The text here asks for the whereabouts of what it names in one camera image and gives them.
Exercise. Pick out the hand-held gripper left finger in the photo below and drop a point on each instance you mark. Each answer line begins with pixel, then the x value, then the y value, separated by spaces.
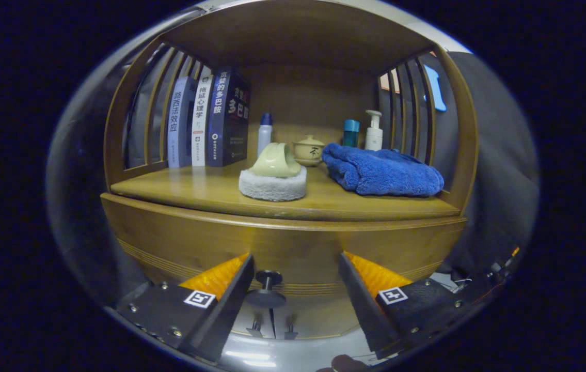
pixel 231 310

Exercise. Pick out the blue folded towel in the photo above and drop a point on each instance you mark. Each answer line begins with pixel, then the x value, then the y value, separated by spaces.
pixel 385 173

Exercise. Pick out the wooden cabinet door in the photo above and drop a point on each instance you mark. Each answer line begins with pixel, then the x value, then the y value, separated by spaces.
pixel 267 323
pixel 318 320

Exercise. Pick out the white book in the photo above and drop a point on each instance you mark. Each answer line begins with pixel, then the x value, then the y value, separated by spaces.
pixel 201 119

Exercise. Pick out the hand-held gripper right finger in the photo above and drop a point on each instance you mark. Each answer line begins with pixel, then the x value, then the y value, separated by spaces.
pixel 362 305

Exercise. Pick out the dark blue book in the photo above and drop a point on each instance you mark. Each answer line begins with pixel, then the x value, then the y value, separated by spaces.
pixel 228 119

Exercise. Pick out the black equipment with orange part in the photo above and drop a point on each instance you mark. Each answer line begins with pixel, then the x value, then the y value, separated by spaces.
pixel 499 268

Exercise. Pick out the light blue book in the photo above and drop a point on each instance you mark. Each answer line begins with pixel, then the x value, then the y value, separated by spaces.
pixel 179 124

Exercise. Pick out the white bottle with blue cap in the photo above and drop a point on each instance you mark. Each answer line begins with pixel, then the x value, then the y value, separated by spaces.
pixel 264 137

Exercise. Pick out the white pump bottle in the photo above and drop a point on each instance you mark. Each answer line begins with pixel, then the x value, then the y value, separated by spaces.
pixel 374 137

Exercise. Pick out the beige lidded ceramic teacup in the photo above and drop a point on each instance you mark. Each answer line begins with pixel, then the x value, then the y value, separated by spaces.
pixel 308 151

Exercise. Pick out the wooden countertop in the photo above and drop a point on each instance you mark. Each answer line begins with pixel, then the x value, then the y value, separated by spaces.
pixel 210 188

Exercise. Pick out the teal bottle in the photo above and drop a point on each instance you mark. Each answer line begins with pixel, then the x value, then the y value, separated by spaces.
pixel 351 134

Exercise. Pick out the wooden drawer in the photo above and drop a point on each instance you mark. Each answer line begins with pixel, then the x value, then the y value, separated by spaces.
pixel 298 243

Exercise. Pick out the wooden cabinet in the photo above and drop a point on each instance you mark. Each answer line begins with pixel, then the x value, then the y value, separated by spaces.
pixel 298 36

